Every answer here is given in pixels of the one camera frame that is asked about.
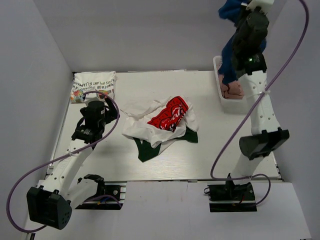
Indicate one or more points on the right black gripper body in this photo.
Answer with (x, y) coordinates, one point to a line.
(236, 44)

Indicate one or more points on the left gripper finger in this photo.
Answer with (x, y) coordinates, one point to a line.
(110, 106)
(108, 117)

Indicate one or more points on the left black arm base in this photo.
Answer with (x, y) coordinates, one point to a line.
(109, 195)

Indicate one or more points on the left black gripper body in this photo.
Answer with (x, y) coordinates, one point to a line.
(83, 111)

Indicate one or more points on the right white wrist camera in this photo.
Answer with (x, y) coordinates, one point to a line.
(262, 6)

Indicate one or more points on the folded white cartoon t-shirt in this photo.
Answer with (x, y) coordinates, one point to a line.
(83, 82)

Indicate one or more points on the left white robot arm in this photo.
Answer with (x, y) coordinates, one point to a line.
(51, 204)

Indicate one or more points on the white red print t-shirt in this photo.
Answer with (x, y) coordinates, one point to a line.
(157, 121)

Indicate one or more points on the white green raglan t-shirt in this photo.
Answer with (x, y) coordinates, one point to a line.
(146, 152)

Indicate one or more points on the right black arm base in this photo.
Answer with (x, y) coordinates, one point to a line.
(230, 197)

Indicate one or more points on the blue t-shirt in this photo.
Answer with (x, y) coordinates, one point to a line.
(231, 11)

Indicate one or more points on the white plastic basket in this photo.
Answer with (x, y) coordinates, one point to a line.
(229, 106)

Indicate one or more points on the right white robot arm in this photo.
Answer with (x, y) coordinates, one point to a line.
(251, 72)

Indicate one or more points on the pink garment in basket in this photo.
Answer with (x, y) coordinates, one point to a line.
(230, 87)

